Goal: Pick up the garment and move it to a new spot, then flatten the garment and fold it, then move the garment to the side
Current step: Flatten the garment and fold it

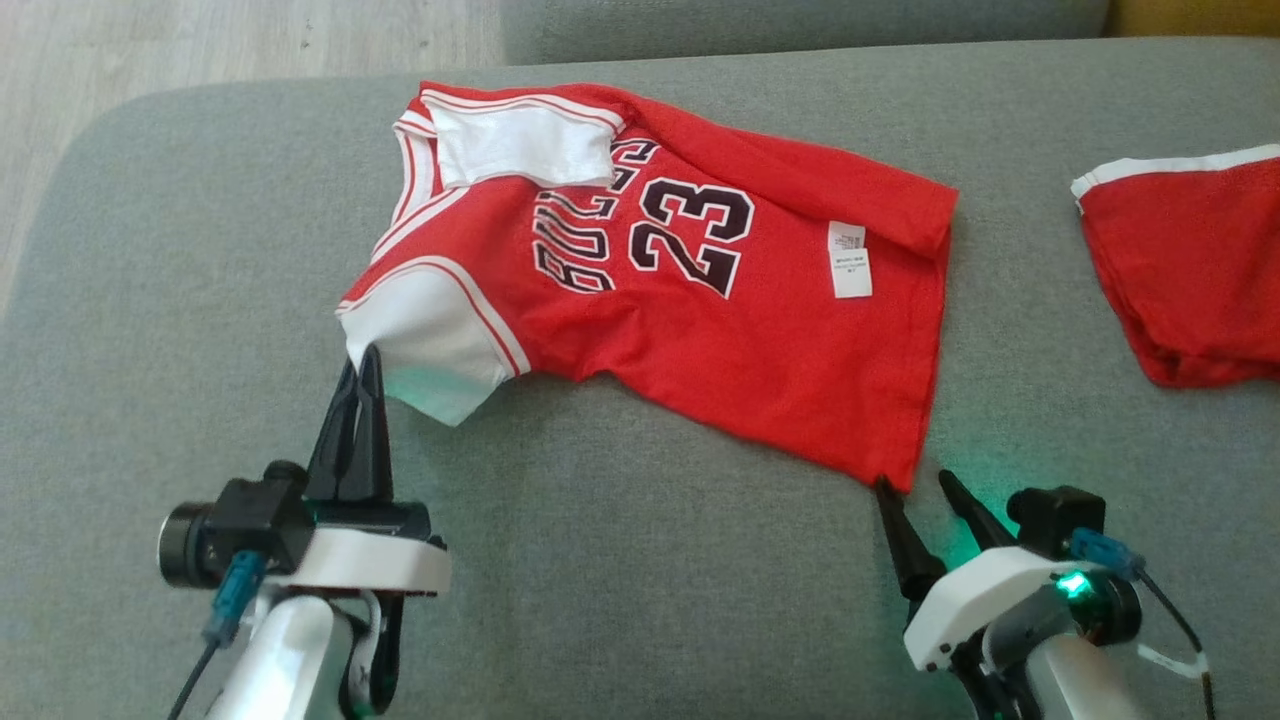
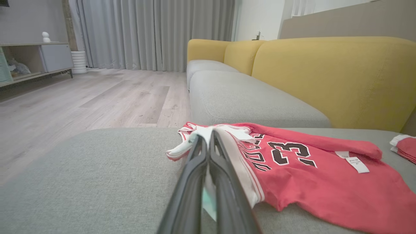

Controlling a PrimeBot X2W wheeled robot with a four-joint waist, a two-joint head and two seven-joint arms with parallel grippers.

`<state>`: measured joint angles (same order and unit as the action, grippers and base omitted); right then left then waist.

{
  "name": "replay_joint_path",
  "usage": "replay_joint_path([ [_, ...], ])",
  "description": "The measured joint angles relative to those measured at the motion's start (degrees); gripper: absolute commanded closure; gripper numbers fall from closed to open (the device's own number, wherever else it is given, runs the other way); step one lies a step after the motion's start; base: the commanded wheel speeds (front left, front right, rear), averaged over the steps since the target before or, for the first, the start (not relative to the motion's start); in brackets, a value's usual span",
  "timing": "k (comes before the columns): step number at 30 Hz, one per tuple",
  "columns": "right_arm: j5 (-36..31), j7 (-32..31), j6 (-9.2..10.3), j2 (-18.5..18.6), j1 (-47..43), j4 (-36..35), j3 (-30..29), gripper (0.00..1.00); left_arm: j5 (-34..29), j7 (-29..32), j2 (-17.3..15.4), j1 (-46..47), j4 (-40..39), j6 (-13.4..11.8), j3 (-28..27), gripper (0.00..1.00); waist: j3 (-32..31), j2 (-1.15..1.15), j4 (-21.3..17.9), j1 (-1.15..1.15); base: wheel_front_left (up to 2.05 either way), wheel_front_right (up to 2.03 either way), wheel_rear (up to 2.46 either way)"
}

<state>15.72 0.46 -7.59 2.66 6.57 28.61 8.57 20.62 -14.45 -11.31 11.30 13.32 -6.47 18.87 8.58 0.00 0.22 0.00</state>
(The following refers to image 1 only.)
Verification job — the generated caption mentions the yellow upholstered object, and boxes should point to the yellow upholstered object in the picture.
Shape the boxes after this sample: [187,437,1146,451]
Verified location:
[1104,0,1280,41]

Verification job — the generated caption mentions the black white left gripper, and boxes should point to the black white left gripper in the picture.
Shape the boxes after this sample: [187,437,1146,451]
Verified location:
[264,342,454,717]

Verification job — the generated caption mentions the left arm cable teal plug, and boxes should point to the left arm cable teal plug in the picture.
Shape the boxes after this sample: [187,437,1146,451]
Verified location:
[164,549,268,720]

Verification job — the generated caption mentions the grey sofa back cushion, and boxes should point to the grey sofa back cushion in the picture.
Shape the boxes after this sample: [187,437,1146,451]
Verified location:
[499,0,1112,67]

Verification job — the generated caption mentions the red Bulls 23 shorts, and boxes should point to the red Bulls 23 shorts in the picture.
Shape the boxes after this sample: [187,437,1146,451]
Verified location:
[1069,144,1280,390]

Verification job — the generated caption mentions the right arm cable teal plug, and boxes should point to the right arm cable teal plug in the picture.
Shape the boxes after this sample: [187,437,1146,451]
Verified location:
[1069,529,1218,720]

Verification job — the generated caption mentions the arm cable teal plug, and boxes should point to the arm cable teal plug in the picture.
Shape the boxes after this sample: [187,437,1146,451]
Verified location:
[1069,529,1218,720]
[164,549,268,720]

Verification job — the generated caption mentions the red Bulls 23 jersey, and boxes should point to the red Bulls 23 jersey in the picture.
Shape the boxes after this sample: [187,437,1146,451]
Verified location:
[334,80,960,494]

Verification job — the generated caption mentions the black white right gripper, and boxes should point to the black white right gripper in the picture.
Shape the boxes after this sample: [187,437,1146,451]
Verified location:
[874,469,1143,720]

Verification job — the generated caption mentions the grey sofa seat cushion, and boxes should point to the grey sofa seat cushion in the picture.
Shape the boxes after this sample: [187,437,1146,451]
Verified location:
[0,38,1280,720]

